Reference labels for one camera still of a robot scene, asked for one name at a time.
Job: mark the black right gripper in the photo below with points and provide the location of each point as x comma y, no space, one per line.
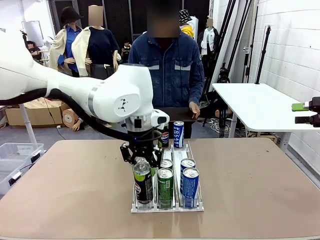
315,112

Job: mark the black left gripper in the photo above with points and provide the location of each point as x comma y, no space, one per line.
141,146

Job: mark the black Pepsi can lime top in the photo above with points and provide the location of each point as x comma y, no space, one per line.
143,187

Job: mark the black serving tray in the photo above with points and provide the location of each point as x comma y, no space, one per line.
180,113

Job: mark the person's left denim forearm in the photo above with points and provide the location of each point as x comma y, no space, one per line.
197,90

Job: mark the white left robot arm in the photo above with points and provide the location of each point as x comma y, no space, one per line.
112,97

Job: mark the person in denim jacket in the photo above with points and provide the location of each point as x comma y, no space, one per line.
170,82

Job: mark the seated person in black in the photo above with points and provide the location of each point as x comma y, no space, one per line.
126,51

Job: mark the seated person with long hair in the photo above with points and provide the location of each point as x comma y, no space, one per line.
33,50

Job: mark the person's left hand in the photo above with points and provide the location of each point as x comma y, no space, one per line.
195,110

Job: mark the green soda can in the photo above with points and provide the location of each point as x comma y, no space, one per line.
165,190
167,163

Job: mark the black Pepsi display can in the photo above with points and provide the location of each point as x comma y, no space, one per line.
165,137

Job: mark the white side table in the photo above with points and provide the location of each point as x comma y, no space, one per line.
262,107

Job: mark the blue Pocari display can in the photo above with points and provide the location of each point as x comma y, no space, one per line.
178,135

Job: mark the blue Pocari Sweat can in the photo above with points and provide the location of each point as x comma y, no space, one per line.
187,163
190,190

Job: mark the clear acrylic can rack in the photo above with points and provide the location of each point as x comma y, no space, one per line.
152,209

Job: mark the black light stand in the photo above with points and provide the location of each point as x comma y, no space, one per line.
262,55

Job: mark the mannequin lying in blue clothes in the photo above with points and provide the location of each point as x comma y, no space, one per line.
76,125

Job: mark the brown cardboard box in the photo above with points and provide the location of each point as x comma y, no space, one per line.
37,116

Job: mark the mannequin in navy tee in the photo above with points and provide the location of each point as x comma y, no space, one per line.
100,50

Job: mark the white height-adjustable desk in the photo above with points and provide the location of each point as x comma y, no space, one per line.
27,125

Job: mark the clear plastic storage bin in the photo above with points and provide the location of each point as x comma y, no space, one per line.
15,150
10,175

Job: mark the mannequin in yellow jacket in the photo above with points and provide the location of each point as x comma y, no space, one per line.
188,30

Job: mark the mannequin with black hat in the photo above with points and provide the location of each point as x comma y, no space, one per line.
68,37

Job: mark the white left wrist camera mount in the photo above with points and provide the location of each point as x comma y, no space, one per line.
161,118

